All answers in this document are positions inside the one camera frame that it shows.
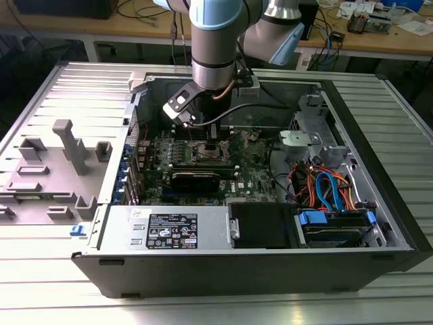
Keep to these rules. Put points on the black drive bay box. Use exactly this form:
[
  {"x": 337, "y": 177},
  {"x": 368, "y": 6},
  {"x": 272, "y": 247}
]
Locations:
[{"x": 260, "y": 225}]

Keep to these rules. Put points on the large black box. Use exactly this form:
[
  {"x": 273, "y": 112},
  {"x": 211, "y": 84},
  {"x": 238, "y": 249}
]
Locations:
[{"x": 67, "y": 8}]

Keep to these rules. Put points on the black open PC case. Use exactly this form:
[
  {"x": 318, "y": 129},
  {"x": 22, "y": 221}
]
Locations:
[{"x": 236, "y": 274}]

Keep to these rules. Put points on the grey parts rack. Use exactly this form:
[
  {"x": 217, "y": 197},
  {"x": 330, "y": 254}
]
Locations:
[{"x": 57, "y": 179}]

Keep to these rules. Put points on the metal heat sink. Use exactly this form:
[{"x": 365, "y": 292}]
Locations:
[{"x": 358, "y": 23}]

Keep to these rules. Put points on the hard disk in blue carrier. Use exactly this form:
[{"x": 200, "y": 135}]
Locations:
[{"x": 333, "y": 233}]

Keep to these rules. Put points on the black upright box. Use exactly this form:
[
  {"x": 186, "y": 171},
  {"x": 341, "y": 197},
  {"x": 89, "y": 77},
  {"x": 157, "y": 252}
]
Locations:
[{"x": 310, "y": 20}]

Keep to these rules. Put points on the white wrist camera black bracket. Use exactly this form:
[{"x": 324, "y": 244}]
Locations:
[{"x": 176, "y": 103}]

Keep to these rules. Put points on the wooden workbench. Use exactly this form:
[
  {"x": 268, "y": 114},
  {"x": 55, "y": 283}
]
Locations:
[{"x": 101, "y": 23}]

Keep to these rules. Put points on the silver drive cage bracket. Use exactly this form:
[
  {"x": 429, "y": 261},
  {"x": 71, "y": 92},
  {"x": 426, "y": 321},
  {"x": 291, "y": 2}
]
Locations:
[{"x": 297, "y": 139}]

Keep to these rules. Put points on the black RAM slots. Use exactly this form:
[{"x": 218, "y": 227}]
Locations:
[{"x": 199, "y": 133}]

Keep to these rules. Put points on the white paper sheet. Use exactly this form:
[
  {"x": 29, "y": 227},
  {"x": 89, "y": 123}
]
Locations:
[{"x": 414, "y": 27}]

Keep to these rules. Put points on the black RAM stick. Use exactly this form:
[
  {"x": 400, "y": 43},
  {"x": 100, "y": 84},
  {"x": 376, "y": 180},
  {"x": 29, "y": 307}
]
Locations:
[{"x": 203, "y": 166}]

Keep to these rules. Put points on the CPU socket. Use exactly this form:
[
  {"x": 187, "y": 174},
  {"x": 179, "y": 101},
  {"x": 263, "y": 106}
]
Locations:
[{"x": 198, "y": 154}]

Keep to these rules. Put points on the small blue plastic clip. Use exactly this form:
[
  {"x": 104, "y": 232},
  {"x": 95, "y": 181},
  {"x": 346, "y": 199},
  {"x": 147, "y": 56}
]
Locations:
[{"x": 78, "y": 231}]

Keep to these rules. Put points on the small black adapter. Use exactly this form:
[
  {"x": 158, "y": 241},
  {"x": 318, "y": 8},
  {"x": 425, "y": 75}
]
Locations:
[{"x": 338, "y": 36}]

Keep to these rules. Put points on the green circuit board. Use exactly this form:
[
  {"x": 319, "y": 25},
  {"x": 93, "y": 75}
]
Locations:
[{"x": 380, "y": 23}]

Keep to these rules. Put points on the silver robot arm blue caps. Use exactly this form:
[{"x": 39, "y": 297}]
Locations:
[{"x": 213, "y": 50}]

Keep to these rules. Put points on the green motherboard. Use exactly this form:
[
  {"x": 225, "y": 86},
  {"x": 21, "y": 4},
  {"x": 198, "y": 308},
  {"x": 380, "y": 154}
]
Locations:
[{"x": 250, "y": 162}]

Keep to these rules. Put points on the black graphics card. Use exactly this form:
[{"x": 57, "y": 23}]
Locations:
[{"x": 194, "y": 183}]

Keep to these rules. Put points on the silver power supply unit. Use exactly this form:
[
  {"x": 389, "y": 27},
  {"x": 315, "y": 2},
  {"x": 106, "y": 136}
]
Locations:
[{"x": 115, "y": 230}]

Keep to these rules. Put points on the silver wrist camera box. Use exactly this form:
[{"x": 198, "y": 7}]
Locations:
[{"x": 249, "y": 92}]

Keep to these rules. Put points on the blue expansion slot clip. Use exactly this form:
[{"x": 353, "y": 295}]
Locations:
[
  {"x": 119, "y": 197},
  {"x": 121, "y": 183},
  {"x": 124, "y": 167},
  {"x": 127, "y": 150}
]

